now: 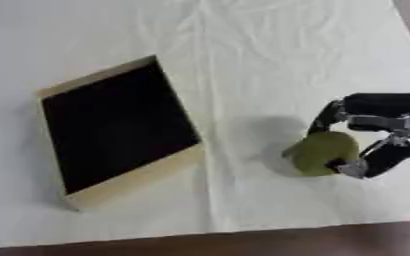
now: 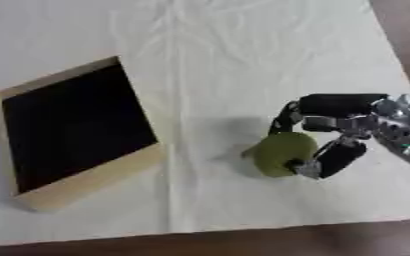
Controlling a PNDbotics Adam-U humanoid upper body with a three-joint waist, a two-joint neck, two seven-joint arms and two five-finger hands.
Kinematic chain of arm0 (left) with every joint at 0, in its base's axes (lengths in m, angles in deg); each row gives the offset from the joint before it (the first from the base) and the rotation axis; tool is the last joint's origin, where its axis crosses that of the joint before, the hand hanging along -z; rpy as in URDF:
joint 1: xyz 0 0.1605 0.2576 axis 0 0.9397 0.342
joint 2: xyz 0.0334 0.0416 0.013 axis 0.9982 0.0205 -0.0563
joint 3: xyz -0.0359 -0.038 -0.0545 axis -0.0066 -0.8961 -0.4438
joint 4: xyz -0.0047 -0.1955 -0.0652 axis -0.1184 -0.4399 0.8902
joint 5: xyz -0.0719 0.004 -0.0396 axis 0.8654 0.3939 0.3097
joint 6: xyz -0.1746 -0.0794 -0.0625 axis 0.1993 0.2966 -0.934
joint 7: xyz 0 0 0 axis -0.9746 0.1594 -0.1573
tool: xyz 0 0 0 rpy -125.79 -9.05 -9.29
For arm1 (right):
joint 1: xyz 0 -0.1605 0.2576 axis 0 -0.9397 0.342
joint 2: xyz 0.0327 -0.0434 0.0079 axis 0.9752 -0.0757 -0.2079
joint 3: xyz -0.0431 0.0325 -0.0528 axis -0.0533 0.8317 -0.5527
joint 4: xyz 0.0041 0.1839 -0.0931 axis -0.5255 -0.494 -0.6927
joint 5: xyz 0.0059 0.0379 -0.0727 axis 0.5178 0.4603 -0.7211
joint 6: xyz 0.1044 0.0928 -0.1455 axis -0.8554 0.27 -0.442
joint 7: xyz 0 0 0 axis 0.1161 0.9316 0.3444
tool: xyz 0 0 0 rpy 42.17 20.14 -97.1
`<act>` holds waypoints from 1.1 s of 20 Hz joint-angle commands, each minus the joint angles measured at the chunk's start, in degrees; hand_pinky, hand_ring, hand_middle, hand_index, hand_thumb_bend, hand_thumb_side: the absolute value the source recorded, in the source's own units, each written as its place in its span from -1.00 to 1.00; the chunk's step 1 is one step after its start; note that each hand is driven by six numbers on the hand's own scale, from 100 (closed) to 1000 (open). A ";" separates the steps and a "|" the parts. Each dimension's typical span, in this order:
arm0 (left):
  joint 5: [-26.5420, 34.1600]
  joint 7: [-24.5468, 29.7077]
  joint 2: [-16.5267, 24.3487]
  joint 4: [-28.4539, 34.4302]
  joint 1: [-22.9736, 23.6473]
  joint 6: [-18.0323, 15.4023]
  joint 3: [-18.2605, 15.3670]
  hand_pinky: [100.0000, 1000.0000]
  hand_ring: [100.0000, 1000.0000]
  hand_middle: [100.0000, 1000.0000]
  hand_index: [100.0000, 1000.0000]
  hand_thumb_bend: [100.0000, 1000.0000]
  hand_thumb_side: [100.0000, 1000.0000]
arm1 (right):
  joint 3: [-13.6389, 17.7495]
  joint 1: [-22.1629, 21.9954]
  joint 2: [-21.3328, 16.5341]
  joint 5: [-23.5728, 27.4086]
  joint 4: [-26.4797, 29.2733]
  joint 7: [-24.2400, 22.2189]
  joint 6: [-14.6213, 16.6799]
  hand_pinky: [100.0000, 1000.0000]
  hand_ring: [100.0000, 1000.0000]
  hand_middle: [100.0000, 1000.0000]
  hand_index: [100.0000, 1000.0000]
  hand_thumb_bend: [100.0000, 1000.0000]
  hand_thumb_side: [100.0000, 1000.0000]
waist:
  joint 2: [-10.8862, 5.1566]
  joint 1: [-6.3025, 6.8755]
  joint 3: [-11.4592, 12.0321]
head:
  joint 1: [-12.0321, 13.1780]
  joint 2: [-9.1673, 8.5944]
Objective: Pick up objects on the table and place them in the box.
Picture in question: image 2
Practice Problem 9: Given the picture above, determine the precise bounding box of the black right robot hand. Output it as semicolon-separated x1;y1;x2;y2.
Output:
266;93;391;180

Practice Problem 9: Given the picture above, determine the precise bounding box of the green toy fruit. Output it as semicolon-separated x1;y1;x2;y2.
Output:
240;131;321;178

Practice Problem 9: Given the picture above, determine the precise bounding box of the tan box with black inside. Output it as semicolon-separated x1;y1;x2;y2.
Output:
0;55;165;212

